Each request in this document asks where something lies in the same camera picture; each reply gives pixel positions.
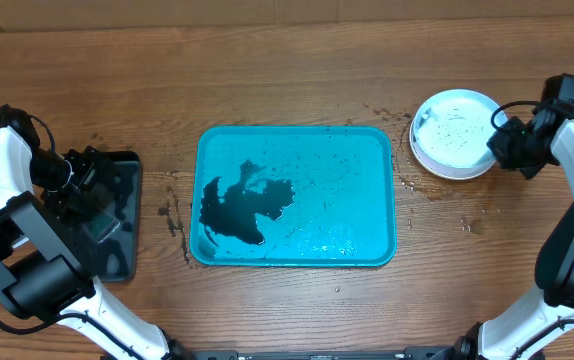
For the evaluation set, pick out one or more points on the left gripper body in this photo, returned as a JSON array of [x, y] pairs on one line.
[[85, 170]]

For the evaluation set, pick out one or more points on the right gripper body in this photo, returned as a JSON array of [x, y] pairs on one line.
[[502, 145]]

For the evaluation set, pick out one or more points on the green scrubbing sponge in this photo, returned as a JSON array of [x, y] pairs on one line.
[[99, 227]]

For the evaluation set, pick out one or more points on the light blue plate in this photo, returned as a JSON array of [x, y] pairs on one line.
[[454, 126]]

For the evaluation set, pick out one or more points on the white plate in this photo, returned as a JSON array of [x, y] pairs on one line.
[[445, 171]]

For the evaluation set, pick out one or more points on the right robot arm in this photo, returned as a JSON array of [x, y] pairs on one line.
[[546, 311]]

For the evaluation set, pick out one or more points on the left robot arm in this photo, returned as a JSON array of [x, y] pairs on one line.
[[68, 227]]

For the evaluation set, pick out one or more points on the black water tray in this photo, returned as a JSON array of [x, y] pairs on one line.
[[120, 196]]

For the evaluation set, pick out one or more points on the teal plastic tray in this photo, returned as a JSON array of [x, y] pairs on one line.
[[293, 196]]

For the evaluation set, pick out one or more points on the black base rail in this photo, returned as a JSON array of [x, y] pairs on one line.
[[409, 353]]

